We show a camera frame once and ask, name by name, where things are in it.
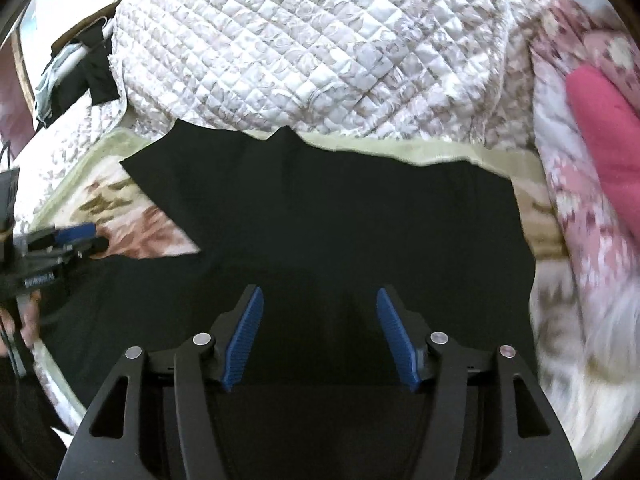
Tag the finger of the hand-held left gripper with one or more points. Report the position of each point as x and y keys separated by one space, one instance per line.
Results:
x=87 y=250
x=75 y=234

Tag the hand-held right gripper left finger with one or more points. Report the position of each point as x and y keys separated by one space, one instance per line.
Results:
x=245 y=330

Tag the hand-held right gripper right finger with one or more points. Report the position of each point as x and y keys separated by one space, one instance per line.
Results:
x=397 y=335

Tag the black pants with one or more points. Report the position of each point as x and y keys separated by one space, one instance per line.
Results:
x=325 y=210

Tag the person's left hand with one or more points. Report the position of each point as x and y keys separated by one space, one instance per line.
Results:
x=31 y=322

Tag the floral plush blanket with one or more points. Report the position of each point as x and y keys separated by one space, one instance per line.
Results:
x=150 y=230

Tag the light blue cloth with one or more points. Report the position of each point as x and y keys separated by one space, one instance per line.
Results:
x=47 y=85

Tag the dark clothing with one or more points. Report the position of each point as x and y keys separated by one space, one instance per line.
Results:
x=100 y=75

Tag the wooden headboard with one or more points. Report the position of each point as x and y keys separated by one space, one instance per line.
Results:
x=85 y=25

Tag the pink floral comforter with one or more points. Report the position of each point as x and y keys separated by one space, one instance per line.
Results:
x=565 y=195

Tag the magenta cloth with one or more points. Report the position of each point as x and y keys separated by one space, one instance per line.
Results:
x=610 y=125

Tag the white quilted bedspread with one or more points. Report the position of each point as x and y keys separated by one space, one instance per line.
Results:
x=300 y=35

